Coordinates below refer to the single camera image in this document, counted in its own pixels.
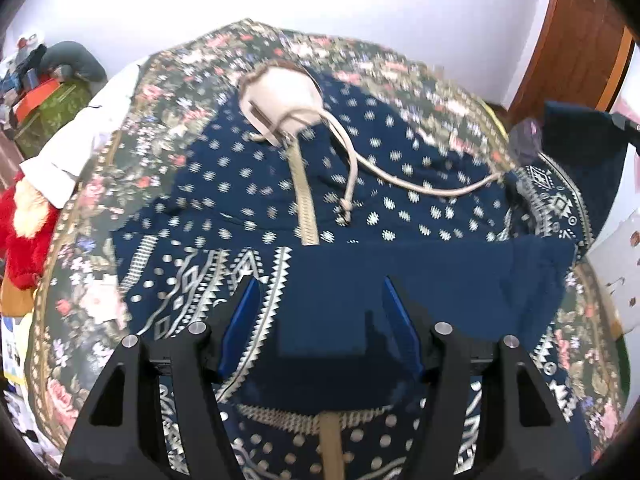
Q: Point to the grey bag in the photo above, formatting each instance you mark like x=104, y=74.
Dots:
x=525, y=140

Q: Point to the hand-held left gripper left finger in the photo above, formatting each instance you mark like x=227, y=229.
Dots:
x=243, y=315

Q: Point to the white cloth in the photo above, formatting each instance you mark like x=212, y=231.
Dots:
x=65, y=160

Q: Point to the wooden door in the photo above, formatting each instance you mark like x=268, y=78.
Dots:
x=575, y=35

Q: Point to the red plush toy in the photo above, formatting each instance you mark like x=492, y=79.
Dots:
x=25, y=260

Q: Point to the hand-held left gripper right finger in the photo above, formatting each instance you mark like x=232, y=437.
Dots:
x=400, y=320

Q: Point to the orange box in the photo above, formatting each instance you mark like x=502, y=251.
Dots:
x=35, y=99

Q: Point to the printed bed sheet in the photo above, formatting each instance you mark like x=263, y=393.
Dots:
x=12, y=360

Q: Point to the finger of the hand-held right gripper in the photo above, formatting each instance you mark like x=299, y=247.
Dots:
x=629, y=126

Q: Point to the navy patterned hooded jacket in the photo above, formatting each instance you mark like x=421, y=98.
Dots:
x=250, y=185

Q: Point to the green box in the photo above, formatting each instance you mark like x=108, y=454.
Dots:
x=50, y=110

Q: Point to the grey cloth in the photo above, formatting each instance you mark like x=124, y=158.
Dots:
x=75, y=57

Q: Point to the floral blanket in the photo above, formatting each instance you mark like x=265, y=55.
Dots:
x=165, y=90

